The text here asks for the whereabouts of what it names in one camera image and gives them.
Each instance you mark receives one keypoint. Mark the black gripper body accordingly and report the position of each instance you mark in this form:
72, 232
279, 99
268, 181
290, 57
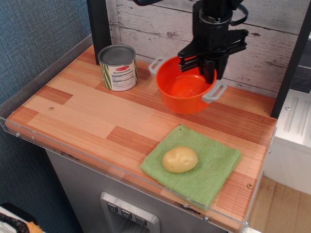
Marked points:
212, 39

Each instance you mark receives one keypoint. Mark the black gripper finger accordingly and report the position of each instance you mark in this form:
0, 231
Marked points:
207, 68
220, 67

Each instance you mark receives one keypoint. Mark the orange toy pot grey handles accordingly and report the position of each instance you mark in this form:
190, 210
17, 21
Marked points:
184, 92

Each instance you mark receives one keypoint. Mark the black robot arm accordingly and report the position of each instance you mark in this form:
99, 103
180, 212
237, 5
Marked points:
218, 8

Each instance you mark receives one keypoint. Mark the green microfibre towel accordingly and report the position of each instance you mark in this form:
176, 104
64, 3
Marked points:
202, 183

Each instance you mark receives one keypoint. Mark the toy tin can white label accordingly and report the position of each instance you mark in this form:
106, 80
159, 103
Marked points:
118, 67

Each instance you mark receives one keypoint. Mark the yellow toy potato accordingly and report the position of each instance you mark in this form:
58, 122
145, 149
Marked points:
180, 159

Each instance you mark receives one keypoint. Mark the white toy sink unit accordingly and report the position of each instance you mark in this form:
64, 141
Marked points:
288, 161

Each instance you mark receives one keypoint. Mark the silver dispenser panel with buttons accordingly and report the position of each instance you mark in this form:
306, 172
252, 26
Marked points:
124, 217

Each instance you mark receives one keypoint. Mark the clear acrylic table guard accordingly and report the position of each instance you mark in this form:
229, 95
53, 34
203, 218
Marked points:
115, 131

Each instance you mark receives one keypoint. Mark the grey toy fridge cabinet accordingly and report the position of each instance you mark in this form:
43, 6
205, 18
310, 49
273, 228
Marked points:
83, 186

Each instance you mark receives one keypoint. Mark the orange plush object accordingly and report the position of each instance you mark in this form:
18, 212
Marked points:
33, 228

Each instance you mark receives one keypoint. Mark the black right frame post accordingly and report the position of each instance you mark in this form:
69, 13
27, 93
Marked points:
293, 64

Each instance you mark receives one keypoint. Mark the black frame post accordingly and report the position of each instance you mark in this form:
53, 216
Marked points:
99, 24
293, 64

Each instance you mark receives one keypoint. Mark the black left frame post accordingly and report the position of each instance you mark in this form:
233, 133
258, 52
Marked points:
99, 24

